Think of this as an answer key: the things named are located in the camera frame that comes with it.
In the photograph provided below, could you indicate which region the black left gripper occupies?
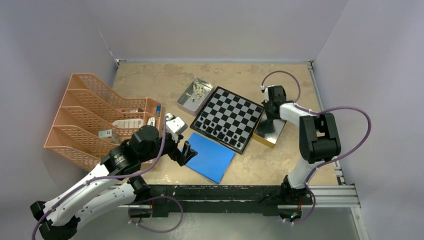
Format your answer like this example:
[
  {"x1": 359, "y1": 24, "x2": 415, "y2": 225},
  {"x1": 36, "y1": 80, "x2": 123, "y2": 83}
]
[{"x1": 139, "y1": 129, "x2": 197, "y2": 165}]

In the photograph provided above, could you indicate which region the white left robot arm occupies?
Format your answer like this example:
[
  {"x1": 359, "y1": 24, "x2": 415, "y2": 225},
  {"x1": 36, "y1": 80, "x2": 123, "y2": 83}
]
[{"x1": 30, "y1": 117, "x2": 197, "y2": 240}]

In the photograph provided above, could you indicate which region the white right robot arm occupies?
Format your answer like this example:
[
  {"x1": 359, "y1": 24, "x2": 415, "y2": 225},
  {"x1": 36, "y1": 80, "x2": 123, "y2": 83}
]
[{"x1": 260, "y1": 85, "x2": 341, "y2": 204}]

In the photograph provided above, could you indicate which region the yellow tin with black pieces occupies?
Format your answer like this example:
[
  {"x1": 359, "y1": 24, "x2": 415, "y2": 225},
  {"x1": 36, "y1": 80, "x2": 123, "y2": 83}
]
[{"x1": 252, "y1": 114, "x2": 286, "y2": 148}]

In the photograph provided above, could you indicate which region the black chess knight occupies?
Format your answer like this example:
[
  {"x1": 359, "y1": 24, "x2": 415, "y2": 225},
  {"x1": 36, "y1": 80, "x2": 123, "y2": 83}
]
[{"x1": 229, "y1": 139, "x2": 237, "y2": 146}]

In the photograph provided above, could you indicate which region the pink tin with white pieces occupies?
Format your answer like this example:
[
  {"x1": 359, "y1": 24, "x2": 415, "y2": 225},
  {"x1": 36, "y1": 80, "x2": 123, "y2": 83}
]
[{"x1": 176, "y1": 77, "x2": 215, "y2": 116}]

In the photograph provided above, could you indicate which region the white chess pieces pile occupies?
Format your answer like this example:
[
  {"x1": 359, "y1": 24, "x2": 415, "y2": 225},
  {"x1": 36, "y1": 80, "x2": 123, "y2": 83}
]
[{"x1": 185, "y1": 83, "x2": 209, "y2": 102}]

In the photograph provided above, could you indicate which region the blue mat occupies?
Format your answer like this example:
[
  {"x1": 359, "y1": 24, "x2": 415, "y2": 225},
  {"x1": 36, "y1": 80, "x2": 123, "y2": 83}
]
[{"x1": 186, "y1": 133, "x2": 236, "y2": 184}]

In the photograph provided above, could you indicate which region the black white chessboard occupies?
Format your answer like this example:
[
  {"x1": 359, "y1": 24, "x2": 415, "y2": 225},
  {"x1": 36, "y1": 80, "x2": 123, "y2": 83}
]
[{"x1": 190, "y1": 86, "x2": 264, "y2": 155}]

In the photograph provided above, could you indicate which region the peach desk organizer tray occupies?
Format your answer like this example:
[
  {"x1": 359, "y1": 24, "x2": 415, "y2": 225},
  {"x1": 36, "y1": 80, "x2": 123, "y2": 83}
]
[{"x1": 112, "y1": 97, "x2": 162, "y2": 140}]

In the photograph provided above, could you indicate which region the peach mesh file rack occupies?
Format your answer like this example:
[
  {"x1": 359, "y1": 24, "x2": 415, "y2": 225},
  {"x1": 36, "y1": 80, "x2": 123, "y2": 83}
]
[{"x1": 43, "y1": 73, "x2": 148, "y2": 172}]

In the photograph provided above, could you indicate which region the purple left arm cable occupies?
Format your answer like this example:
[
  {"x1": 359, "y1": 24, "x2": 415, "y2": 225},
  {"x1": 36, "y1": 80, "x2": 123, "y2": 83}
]
[{"x1": 31, "y1": 115, "x2": 168, "y2": 240}]

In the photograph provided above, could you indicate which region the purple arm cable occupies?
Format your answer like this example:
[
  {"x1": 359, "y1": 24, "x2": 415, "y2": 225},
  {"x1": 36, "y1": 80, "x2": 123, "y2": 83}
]
[
  {"x1": 31, "y1": 115, "x2": 168, "y2": 240},
  {"x1": 260, "y1": 70, "x2": 373, "y2": 186}
]

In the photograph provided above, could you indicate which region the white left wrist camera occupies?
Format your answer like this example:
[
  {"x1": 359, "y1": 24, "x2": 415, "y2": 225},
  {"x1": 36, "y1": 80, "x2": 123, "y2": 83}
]
[{"x1": 165, "y1": 113, "x2": 188, "y2": 135}]

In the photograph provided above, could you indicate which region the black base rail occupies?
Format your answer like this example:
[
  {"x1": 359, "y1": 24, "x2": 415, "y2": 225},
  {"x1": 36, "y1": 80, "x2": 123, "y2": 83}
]
[{"x1": 134, "y1": 184, "x2": 314, "y2": 220}]

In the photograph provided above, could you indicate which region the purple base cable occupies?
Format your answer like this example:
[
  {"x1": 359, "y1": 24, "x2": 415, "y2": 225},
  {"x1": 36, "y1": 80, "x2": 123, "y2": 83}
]
[{"x1": 127, "y1": 195, "x2": 185, "y2": 233}]

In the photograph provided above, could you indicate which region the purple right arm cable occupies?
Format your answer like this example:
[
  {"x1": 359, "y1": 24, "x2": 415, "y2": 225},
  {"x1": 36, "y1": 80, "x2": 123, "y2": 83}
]
[{"x1": 260, "y1": 70, "x2": 373, "y2": 186}]

